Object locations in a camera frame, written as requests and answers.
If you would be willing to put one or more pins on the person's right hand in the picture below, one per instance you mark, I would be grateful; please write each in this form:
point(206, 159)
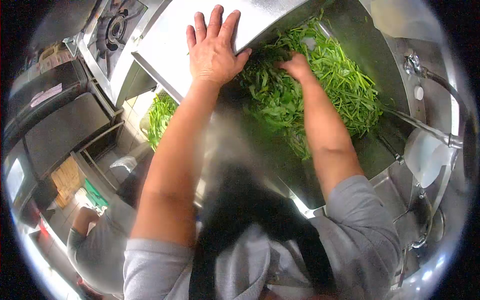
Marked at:
point(298, 67)

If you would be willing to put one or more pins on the person's left hand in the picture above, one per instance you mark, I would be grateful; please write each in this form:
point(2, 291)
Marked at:
point(212, 56)

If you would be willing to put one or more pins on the person's left middle finger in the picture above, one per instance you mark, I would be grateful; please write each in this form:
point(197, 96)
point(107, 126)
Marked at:
point(215, 20)

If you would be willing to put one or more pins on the person's left index finger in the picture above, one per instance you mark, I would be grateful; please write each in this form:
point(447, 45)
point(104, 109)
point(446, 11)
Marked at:
point(230, 28)

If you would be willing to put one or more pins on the person's left ring finger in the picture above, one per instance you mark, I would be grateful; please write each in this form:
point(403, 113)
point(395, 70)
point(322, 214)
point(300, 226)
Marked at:
point(200, 26)

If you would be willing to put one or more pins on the person's left thumb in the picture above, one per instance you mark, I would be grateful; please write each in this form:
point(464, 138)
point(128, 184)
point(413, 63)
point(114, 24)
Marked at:
point(244, 56)

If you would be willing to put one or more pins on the person's left little finger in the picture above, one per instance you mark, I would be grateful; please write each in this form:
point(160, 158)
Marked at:
point(191, 36)

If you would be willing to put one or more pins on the person's right thumb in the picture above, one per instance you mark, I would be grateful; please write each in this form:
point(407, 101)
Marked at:
point(284, 65)

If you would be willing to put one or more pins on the steel counter top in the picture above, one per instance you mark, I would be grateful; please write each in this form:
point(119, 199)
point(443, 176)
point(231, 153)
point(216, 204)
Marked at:
point(165, 45)

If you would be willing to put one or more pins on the pile of green leafy vegetables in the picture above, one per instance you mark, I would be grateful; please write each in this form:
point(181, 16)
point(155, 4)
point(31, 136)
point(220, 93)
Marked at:
point(337, 78)

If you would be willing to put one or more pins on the gas stove burner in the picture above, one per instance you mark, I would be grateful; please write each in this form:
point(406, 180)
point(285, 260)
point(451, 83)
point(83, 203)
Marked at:
point(116, 28)

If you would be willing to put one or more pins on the basket of green vegetables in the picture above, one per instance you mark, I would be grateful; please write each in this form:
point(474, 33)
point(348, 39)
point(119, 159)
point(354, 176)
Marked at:
point(159, 118)

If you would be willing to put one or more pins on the large steel sink basin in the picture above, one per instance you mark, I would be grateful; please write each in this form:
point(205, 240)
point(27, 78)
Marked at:
point(369, 45)

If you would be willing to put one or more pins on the steel tap valve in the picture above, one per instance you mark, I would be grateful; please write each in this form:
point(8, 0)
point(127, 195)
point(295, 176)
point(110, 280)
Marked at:
point(412, 63)

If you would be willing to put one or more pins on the small white round cap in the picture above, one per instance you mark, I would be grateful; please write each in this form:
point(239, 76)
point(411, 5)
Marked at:
point(419, 92)

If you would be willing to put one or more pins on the clear plastic bag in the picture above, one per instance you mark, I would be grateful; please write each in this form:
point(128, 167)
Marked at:
point(123, 164)

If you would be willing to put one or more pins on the steel faucet spout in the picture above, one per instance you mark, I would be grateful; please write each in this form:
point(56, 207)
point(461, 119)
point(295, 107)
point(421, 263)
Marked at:
point(423, 127)

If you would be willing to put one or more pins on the dark steel cabinet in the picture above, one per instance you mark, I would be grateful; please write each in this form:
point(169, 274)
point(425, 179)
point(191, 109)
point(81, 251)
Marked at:
point(60, 120)

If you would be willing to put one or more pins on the white plastic container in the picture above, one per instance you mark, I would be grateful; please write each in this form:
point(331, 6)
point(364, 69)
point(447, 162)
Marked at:
point(425, 157)

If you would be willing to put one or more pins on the person's body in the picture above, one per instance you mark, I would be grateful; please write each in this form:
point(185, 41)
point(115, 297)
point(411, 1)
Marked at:
point(262, 247)

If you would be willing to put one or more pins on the wooden slatted crate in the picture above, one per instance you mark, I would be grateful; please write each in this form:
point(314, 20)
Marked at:
point(66, 182)

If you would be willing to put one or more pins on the small curved steel faucet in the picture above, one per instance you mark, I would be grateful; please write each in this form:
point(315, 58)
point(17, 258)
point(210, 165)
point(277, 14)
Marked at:
point(422, 225)

